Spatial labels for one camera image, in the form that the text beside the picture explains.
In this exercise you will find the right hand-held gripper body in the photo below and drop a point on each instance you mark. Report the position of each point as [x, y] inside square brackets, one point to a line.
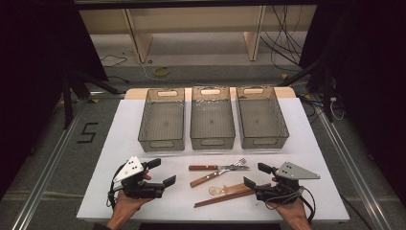
[287, 185]

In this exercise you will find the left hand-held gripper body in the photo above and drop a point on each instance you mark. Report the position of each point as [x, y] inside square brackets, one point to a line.
[137, 187]

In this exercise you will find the brown wooden chopstick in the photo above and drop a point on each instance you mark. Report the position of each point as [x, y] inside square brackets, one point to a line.
[230, 194]
[220, 200]

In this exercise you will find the translucent amber plastic spoon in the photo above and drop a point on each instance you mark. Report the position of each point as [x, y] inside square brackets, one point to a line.
[216, 191]

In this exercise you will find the grey translucent plastic bin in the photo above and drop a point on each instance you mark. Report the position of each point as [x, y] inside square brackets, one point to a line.
[212, 119]
[261, 118]
[162, 123]

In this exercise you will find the person's left hand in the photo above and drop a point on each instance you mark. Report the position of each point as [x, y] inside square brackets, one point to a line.
[127, 207]

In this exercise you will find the person's right hand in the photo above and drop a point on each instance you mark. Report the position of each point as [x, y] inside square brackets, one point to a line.
[292, 211]

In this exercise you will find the yellow tape roll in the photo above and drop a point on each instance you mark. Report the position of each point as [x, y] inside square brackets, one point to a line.
[156, 72]

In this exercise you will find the black metal stand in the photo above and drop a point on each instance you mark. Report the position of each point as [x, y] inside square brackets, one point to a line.
[67, 102]
[327, 96]

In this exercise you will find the light wooden desk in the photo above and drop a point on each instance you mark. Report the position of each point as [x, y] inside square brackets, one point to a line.
[142, 38]

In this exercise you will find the black curtain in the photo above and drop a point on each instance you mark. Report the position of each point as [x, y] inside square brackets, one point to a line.
[32, 64]
[367, 80]

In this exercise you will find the aluminium floor rail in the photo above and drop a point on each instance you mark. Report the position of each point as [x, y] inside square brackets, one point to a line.
[41, 188]
[360, 179]

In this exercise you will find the black metal frame bar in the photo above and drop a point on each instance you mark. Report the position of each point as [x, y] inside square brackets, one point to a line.
[191, 3]

